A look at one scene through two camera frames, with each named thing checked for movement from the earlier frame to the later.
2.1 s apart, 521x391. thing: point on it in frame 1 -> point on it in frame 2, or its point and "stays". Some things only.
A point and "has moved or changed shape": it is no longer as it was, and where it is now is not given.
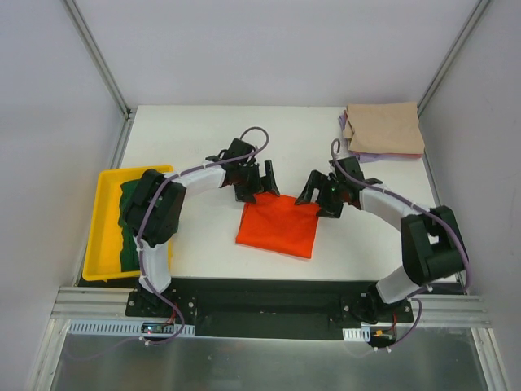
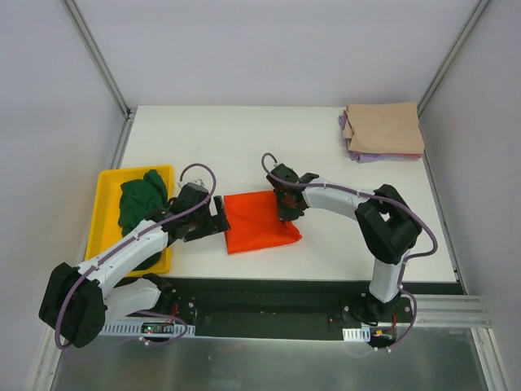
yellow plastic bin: x=103 y=257 stays
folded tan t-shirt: x=383 y=127 stays
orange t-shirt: x=278 y=224 has moved or changed shape
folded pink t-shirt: x=404 y=155 stays
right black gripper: x=326 y=196 -> x=286 y=209
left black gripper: x=252 y=182 -> x=209 y=222
